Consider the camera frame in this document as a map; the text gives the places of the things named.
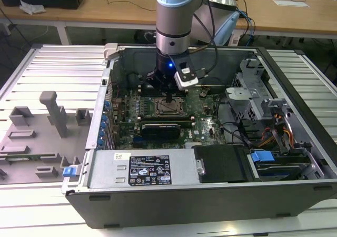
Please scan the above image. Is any black RAM slot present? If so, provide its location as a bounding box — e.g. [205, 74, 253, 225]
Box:
[136, 118, 196, 122]
[137, 115, 195, 119]
[136, 117, 195, 120]
[135, 121, 196, 124]

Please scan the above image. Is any wooden desk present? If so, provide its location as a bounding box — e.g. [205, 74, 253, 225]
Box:
[0, 0, 337, 40]

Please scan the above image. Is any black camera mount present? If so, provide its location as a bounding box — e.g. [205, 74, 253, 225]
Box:
[168, 51, 197, 76]

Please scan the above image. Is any blue plastic latch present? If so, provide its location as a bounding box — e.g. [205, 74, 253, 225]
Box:
[63, 166, 81, 179]

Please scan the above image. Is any orange yellow wire bundle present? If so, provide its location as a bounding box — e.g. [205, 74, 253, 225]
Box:
[263, 113, 294, 150]

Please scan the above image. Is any grey PC case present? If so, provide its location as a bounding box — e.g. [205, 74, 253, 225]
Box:
[62, 43, 337, 229]

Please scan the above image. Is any white crumpled paper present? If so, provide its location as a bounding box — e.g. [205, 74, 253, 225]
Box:
[18, 0, 47, 15]

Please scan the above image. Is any black plastic shroud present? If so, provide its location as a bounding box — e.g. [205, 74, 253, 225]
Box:
[193, 144, 250, 184]

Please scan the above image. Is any metal socket cover frame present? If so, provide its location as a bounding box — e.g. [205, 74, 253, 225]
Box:
[155, 97, 185, 116]

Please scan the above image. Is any silver drive cage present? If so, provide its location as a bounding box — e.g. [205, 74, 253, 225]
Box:
[225, 59, 290, 121]

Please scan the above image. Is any graphics card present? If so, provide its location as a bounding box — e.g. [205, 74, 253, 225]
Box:
[141, 122, 183, 144]

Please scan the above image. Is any CPU socket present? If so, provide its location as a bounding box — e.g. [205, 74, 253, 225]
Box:
[154, 96, 186, 116]

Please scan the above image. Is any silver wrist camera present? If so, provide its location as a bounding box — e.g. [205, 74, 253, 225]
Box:
[173, 67, 199, 91]

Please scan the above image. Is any silver CPU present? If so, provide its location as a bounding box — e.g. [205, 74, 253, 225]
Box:
[160, 101, 180, 114]

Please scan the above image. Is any grey parts rack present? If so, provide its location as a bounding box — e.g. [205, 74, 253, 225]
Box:
[0, 91, 93, 186]

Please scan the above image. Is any hard disk blue carrier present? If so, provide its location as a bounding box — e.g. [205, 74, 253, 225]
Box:
[250, 149, 313, 182]

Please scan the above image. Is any green motherboard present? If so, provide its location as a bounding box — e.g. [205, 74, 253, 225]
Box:
[112, 85, 237, 150]

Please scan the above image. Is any black camera cable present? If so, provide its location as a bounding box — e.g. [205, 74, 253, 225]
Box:
[192, 0, 221, 76]

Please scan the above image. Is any grey case latch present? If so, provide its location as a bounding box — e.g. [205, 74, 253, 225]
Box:
[103, 43, 124, 62]

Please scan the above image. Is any silver power supply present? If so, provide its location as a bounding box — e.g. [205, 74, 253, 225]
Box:
[85, 149, 199, 188]

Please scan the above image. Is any green RAM stick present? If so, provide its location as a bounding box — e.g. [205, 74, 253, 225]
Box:
[0, 155, 42, 165]

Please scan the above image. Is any blue cable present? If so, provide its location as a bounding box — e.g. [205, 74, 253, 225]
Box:
[236, 7, 256, 39]

